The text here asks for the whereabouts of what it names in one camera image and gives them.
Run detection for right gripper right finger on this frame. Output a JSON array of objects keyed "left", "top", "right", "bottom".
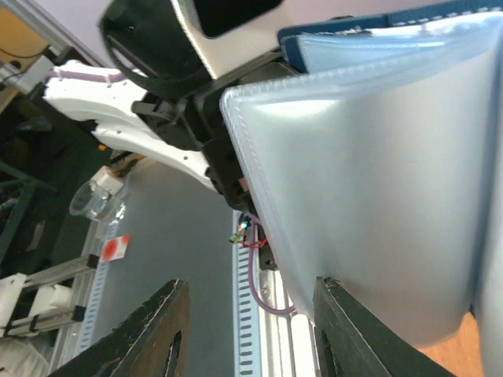
[{"left": 313, "top": 277, "right": 452, "bottom": 376}]

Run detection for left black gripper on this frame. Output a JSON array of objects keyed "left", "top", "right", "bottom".
[{"left": 184, "top": 54, "right": 298, "bottom": 211}]

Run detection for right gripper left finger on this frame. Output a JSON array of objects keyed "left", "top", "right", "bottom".
[{"left": 51, "top": 280, "right": 190, "bottom": 377}]

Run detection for blue card holder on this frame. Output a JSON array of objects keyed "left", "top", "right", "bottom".
[{"left": 220, "top": 1, "right": 502, "bottom": 376}]

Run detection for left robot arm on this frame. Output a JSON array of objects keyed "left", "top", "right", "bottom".
[{"left": 43, "top": 1, "right": 295, "bottom": 212}]

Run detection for red white card on floor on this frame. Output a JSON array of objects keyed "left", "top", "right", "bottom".
[{"left": 101, "top": 234, "right": 130, "bottom": 262}]

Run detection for aluminium front rail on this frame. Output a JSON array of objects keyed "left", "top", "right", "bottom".
[{"left": 258, "top": 270, "right": 319, "bottom": 377}]

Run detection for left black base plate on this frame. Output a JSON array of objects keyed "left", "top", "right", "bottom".
[{"left": 251, "top": 196, "right": 281, "bottom": 272}]

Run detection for grey slotted cable duct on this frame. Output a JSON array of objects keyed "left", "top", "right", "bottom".
[{"left": 232, "top": 210, "right": 262, "bottom": 377}]

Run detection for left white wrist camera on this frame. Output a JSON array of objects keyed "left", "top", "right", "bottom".
[{"left": 171, "top": 1, "right": 292, "bottom": 79}]

